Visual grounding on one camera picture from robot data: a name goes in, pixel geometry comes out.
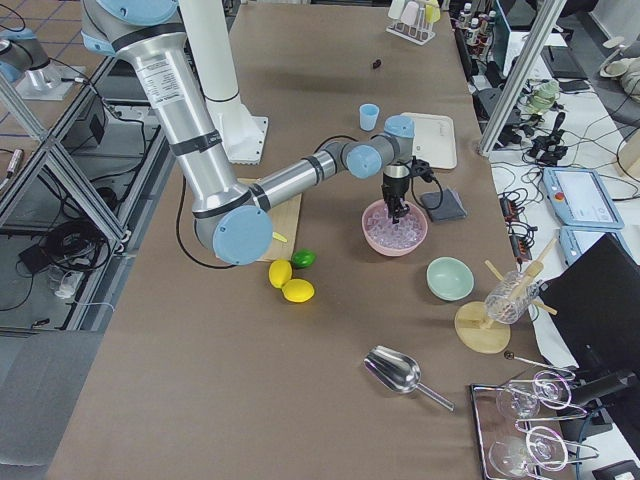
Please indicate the pink plastic cup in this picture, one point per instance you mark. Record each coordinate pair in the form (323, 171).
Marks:
(409, 13)

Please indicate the black monitor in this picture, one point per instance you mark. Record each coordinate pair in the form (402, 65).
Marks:
(597, 303)

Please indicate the yellow plastic cup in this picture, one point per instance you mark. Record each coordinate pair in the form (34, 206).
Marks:
(432, 11)

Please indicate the yellow lemon upper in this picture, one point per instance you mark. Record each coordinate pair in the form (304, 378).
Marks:
(280, 272)

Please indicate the wine glass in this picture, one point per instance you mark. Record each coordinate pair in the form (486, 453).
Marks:
(523, 399)
(541, 450)

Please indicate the clear textured glass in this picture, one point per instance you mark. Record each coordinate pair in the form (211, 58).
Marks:
(507, 302)

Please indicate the teach pendant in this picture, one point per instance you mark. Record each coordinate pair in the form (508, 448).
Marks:
(574, 241)
(579, 198)

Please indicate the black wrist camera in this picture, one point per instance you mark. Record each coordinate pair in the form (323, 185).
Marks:
(422, 169)

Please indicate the light blue plastic cup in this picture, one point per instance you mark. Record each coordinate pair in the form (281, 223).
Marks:
(368, 116)

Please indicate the wooden cutting board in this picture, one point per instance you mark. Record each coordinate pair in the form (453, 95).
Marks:
(287, 220)

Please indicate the metal ice scoop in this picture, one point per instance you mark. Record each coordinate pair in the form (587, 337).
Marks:
(401, 374)

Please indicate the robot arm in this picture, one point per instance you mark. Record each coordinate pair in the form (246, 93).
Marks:
(180, 51)

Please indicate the white plastic cup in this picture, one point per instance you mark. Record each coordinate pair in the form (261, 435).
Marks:
(396, 9)

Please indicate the aluminium frame post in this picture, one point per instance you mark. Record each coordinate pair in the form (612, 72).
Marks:
(547, 16)

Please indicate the grey folded cloth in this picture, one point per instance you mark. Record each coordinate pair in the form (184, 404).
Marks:
(443, 206)

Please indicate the yellow lemon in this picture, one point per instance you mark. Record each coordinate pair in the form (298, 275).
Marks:
(280, 272)
(298, 290)

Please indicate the metal glass rack tray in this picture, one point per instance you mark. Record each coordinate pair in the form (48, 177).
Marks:
(490, 426)

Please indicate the wine glass lower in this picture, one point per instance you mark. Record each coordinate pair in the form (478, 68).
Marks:
(541, 450)

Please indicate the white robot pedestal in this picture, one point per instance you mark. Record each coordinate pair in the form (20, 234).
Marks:
(243, 135)

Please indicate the yellow lemon lower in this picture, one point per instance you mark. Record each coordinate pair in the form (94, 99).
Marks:
(298, 290)

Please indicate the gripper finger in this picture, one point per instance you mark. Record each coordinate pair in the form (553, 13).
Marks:
(388, 209)
(399, 211)

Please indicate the beige rabbit tray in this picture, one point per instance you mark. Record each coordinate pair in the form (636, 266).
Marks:
(434, 140)

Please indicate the mint green bowl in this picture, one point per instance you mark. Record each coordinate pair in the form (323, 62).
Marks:
(449, 279)

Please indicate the green lime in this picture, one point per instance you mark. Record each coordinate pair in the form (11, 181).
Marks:
(303, 258)

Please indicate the pink bowl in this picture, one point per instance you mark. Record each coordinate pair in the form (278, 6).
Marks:
(388, 251)

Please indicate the teach pendant upper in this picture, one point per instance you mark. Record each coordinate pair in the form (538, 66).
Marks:
(579, 198)

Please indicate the bar spoon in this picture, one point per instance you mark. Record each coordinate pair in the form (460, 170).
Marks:
(510, 355)

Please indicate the teach pendant lower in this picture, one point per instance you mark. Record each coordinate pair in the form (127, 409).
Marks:
(574, 241)

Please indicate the clear ice cubes pile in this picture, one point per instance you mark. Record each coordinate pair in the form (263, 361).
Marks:
(407, 233)

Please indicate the white wire cup rack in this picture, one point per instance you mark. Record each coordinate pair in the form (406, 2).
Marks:
(420, 32)

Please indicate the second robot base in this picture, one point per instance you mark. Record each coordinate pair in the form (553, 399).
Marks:
(25, 63)

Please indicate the wine glass upper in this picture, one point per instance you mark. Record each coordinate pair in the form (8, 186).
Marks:
(523, 399)

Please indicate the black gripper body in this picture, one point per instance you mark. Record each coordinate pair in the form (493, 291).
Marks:
(393, 190)

